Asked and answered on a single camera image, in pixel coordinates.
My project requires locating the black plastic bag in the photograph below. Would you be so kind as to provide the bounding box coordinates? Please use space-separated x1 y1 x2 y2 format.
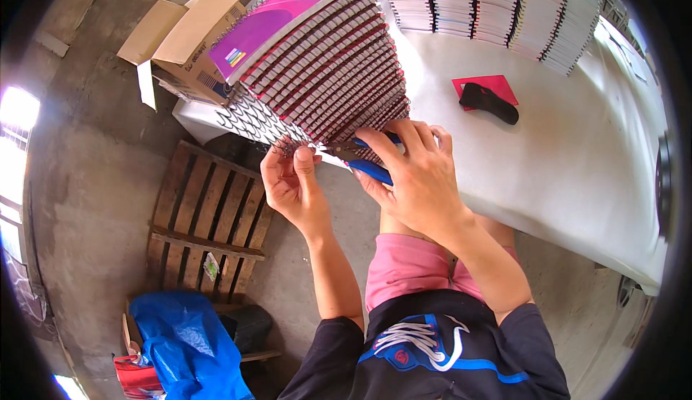
218 305 274 355

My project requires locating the row of white notebook stacks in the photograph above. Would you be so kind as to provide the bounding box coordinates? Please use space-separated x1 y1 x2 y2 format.
381 0 606 76

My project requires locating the blue-handled wire cutter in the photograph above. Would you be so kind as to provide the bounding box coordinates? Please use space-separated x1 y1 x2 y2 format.
323 132 404 187

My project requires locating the stack of magenta spiral notebooks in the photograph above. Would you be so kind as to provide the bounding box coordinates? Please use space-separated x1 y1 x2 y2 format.
208 0 412 165

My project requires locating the white table cover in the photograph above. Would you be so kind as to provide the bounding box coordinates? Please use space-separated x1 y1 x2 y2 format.
172 0 670 297

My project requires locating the person's left hand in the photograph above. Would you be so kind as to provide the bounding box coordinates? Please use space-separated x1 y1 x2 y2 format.
261 142 332 239

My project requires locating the red plastic sheet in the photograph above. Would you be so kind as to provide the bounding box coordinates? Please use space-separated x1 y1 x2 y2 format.
452 75 520 112

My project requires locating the small green printed packet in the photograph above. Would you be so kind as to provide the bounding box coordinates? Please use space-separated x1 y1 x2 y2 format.
202 252 220 283

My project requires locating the wooden pallet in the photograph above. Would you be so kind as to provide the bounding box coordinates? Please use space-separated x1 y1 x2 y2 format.
146 141 276 305

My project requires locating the heap of paper sheets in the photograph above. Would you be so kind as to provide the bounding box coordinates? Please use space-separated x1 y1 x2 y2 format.
595 0 661 83

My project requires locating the person's body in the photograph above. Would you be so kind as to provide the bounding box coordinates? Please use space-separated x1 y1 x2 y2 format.
277 289 572 400

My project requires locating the spiral notebook with wire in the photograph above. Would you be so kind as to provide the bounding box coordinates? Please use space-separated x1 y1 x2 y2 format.
216 89 358 171

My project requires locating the person's right hand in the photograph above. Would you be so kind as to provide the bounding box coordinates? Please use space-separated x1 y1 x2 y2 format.
351 119 474 244

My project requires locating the open cardboard box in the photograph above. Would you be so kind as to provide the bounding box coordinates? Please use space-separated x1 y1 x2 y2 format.
116 0 258 112

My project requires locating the blue plastic bag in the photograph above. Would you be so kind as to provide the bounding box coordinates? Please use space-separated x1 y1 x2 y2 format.
129 291 256 400

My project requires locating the red bag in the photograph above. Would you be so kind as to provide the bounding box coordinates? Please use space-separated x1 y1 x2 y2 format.
112 354 164 400

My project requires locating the black round fixture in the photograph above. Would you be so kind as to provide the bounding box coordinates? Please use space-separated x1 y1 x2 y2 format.
655 131 674 240

